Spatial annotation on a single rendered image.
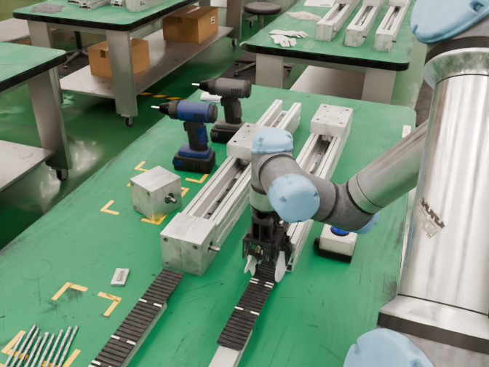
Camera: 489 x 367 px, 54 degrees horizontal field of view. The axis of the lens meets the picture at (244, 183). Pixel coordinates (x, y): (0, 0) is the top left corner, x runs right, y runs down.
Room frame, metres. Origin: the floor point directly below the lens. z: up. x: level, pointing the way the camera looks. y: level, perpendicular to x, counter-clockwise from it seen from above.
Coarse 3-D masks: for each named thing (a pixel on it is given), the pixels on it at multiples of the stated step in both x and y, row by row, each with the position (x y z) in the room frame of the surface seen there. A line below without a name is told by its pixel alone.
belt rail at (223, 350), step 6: (252, 330) 0.65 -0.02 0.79; (246, 342) 0.62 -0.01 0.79; (222, 348) 0.59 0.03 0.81; (228, 348) 0.59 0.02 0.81; (234, 348) 0.59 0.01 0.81; (216, 354) 0.57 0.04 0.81; (222, 354) 0.57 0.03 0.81; (228, 354) 0.57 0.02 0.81; (234, 354) 0.57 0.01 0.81; (240, 354) 0.59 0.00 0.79; (216, 360) 0.56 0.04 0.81; (222, 360) 0.56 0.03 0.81; (228, 360) 0.56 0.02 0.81; (234, 360) 0.56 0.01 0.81; (210, 366) 0.55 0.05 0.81; (216, 366) 0.55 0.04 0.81; (222, 366) 0.55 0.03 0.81; (228, 366) 0.55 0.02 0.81; (234, 366) 0.56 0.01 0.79
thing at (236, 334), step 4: (224, 328) 0.63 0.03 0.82; (228, 328) 0.63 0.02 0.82; (224, 332) 0.62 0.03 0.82; (228, 332) 0.62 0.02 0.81; (232, 332) 0.62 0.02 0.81; (236, 332) 0.62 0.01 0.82; (240, 332) 0.62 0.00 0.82; (232, 336) 0.61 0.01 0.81; (236, 336) 0.61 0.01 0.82; (240, 336) 0.61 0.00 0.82; (244, 336) 0.61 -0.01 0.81; (244, 340) 0.60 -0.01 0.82
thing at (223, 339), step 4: (220, 336) 0.61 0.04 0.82; (224, 336) 0.61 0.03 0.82; (228, 336) 0.61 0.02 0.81; (220, 340) 0.60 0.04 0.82; (224, 340) 0.60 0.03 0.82; (228, 340) 0.60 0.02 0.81; (232, 340) 0.60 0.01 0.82; (236, 340) 0.60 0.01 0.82; (240, 340) 0.60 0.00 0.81; (224, 344) 0.59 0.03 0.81; (228, 344) 0.59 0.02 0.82; (232, 344) 0.59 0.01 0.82; (236, 344) 0.59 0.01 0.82; (240, 344) 0.59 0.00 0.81; (236, 348) 0.58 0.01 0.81; (240, 348) 0.58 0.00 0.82
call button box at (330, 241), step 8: (328, 232) 0.91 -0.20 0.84; (352, 232) 0.91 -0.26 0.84; (320, 240) 0.89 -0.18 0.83; (328, 240) 0.88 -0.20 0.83; (336, 240) 0.88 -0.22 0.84; (344, 240) 0.88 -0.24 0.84; (352, 240) 0.88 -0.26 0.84; (320, 248) 0.89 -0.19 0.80; (328, 248) 0.88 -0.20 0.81; (336, 248) 0.88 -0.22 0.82; (344, 248) 0.87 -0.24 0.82; (352, 248) 0.87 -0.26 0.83; (328, 256) 0.88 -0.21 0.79; (336, 256) 0.88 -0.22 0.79; (344, 256) 0.87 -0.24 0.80
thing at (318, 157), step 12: (348, 132) 1.52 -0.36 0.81; (312, 144) 1.32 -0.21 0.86; (324, 144) 1.37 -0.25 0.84; (336, 144) 1.32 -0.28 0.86; (300, 156) 1.24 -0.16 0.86; (312, 156) 1.31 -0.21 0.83; (324, 156) 1.32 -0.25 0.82; (336, 156) 1.30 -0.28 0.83; (312, 168) 1.22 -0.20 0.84; (324, 168) 1.17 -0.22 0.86; (288, 228) 0.93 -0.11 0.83; (300, 228) 0.89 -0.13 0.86; (300, 240) 0.87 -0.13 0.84; (300, 252) 0.89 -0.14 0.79; (288, 264) 0.85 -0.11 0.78
